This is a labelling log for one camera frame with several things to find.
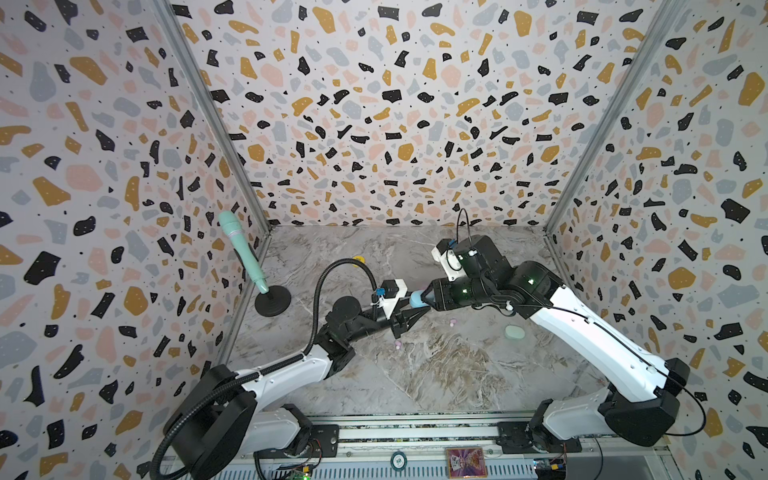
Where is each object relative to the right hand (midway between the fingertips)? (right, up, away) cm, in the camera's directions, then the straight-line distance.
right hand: (424, 293), depth 66 cm
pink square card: (+10, -40, +4) cm, 42 cm away
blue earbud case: (-2, -1, +1) cm, 3 cm away
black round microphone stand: (-48, -7, +32) cm, 58 cm away
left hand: (+1, -2, +2) cm, 3 cm away
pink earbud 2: (+11, -13, +29) cm, 33 cm away
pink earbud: (-6, -18, +24) cm, 31 cm away
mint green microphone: (-48, +16, +9) cm, 52 cm away
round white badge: (-6, -41, +5) cm, 42 cm away
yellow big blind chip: (-21, +8, +46) cm, 52 cm away
